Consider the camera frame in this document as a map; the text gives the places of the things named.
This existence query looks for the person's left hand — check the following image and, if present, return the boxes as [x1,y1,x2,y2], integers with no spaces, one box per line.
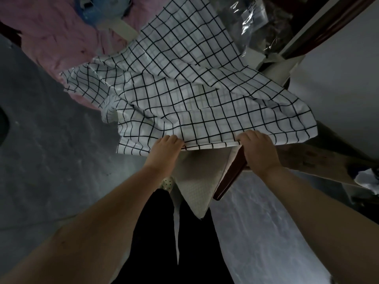
[144,135,185,172]

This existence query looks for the person's right hand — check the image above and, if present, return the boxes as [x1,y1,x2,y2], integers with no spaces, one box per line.
[237,130,282,175]

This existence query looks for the white black checked cloth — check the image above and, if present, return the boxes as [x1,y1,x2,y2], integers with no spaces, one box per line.
[62,0,318,157]

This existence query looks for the person's left forearm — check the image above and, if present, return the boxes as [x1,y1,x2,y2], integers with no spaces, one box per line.
[0,165,174,284]

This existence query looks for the person's right forearm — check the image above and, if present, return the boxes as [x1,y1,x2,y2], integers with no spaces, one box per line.
[261,165,379,284]

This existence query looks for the dark wooden table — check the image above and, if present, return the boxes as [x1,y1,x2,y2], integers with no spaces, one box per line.
[213,145,379,201]

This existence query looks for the dotted slipper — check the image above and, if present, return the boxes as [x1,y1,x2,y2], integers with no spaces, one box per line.
[159,176,176,193]

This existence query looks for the white textured cloth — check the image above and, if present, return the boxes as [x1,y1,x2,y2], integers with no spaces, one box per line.
[170,145,242,220]

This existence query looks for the person's black trousers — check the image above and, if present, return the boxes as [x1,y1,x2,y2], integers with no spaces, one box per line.
[111,189,236,284]

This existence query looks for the clear plastic bags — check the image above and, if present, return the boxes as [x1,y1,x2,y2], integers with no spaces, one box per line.
[216,0,294,62]

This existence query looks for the pink cloth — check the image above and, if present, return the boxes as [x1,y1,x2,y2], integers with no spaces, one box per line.
[0,0,166,111]

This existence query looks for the blue plastic bag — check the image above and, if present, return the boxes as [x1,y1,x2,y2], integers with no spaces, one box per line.
[72,0,134,25]

